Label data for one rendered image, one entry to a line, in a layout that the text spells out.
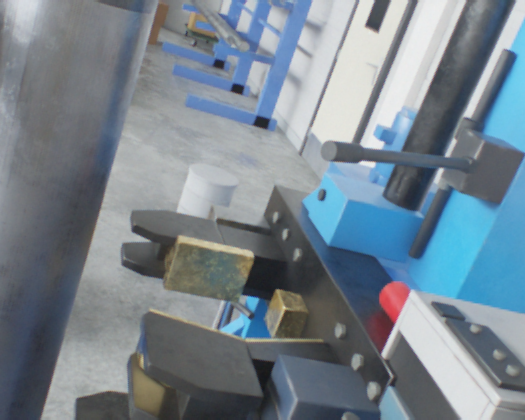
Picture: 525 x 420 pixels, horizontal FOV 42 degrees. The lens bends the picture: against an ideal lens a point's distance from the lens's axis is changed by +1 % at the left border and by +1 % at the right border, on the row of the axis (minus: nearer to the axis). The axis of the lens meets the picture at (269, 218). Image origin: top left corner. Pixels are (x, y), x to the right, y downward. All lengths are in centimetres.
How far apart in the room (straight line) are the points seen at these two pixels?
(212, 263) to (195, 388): 44
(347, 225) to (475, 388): 57
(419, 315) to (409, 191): 47
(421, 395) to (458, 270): 39
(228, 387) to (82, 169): 37
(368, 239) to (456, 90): 33
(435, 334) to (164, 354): 37
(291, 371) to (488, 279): 45
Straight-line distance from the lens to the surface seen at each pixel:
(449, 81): 135
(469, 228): 128
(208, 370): 98
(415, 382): 96
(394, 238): 138
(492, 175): 119
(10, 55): 100
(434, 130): 136
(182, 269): 133
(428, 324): 94
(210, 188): 389
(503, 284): 131
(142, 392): 103
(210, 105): 692
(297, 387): 97
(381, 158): 94
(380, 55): 560
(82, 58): 97
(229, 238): 141
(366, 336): 107
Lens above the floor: 153
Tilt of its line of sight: 19 degrees down
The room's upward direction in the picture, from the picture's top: 20 degrees clockwise
